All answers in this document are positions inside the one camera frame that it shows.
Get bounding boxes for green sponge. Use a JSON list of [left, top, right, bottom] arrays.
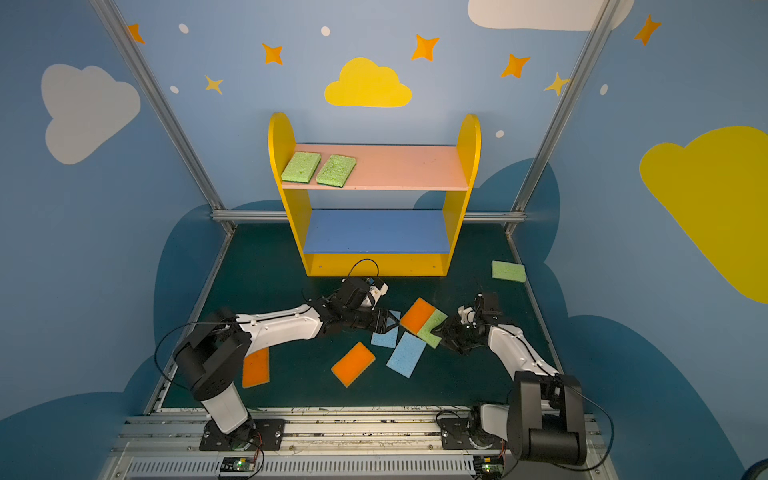
[[491, 260, 527, 283], [316, 154, 357, 188], [281, 151, 322, 184], [416, 310, 447, 349]]

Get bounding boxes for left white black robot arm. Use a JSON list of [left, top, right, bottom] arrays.
[[172, 277, 397, 435]]

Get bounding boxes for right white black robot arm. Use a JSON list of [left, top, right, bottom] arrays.
[[427, 293, 615, 472]]

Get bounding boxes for yellow shelf pink blue boards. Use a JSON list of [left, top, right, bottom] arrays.
[[267, 112, 482, 277]]

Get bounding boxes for blue sponge middle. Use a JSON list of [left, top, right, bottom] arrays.
[[371, 311, 401, 349]]

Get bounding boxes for blue sponge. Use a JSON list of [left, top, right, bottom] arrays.
[[386, 332, 426, 378], [371, 311, 401, 349]]

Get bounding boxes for orange sponge right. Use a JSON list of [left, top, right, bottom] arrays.
[[400, 298, 436, 335]]

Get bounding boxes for orange sponge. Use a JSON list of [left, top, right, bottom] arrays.
[[331, 342, 376, 388], [242, 348, 270, 388], [400, 298, 436, 335]]

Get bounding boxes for blue sponge right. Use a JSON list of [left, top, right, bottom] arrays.
[[386, 332, 426, 378]]

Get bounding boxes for orange sponge centre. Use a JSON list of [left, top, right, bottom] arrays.
[[331, 342, 376, 388]]

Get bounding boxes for orange sponge front left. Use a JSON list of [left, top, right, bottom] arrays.
[[242, 348, 270, 388]]

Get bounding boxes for right controller board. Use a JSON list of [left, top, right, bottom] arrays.
[[472, 456, 505, 480]]

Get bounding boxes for controller board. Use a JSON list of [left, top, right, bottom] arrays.
[[472, 456, 505, 480], [218, 457, 257, 478]]

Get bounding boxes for left controller board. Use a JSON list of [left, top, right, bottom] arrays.
[[218, 457, 257, 478]]

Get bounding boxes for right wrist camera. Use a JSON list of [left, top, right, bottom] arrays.
[[457, 306, 476, 325]]

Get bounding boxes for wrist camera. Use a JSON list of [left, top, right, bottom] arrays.
[[361, 278, 388, 308], [457, 306, 476, 325]]

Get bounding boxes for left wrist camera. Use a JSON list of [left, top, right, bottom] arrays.
[[361, 278, 388, 308]]

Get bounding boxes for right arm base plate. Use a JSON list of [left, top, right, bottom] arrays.
[[436, 416, 503, 451]]

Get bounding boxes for aluminium rail base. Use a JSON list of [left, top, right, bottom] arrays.
[[99, 406, 618, 479]]

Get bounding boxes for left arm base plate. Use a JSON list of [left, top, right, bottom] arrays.
[[199, 418, 286, 452]]

